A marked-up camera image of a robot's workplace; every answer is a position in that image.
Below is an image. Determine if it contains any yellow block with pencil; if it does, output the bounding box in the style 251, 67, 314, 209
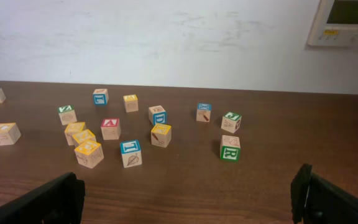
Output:
150, 123, 172, 147

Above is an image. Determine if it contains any red A wooden block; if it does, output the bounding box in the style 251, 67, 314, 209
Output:
101, 118, 121, 141

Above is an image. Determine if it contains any yellow block cluster back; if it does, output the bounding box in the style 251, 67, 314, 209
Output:
64, 122, 86, 146

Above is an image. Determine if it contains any blue-sided wooden block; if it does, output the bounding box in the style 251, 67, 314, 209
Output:
93, 89, 109, 105

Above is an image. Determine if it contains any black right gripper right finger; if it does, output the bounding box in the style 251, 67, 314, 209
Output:
290, 164, 358, 224

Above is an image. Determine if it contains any blue X wooden block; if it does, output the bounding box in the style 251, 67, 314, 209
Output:
196, 103, 212, 122

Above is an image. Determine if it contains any green R block right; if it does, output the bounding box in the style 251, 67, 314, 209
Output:
219, 135, 241, 162

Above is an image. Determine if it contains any yellow C wooden block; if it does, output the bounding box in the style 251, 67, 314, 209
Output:
0, 123, 21, 146

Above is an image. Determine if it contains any yellow block cluster middle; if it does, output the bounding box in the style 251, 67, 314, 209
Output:
72, 129, 96, 147

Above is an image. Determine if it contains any yellow block cluster front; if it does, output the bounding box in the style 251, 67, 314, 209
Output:
75, 140, 104, 169

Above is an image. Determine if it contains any green Z wooden block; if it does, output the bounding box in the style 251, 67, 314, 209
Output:
58, 105, 77, 125

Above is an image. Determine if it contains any green J wooden block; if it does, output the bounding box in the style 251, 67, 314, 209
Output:
221, 112, 242, 133

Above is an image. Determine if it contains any yellow top block far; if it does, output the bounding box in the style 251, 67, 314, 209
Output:
123, 95, 139, 113

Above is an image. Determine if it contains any blue I leaf block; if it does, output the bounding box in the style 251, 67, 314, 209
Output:
120, 139, 142, 168

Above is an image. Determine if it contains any blue D wooden block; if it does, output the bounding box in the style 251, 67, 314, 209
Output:
149, 105, 167, 126

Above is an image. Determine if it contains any white wall thermostat panel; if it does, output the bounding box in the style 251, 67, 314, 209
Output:
306, 0, 358, 47

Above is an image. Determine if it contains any yellow block cluster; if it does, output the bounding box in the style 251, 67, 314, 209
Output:
72, 129, 96, 147
75, 140, 104, 169
64, 122, 86, 146

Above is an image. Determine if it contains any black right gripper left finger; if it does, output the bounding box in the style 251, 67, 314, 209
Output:
0, 172, 85, 223

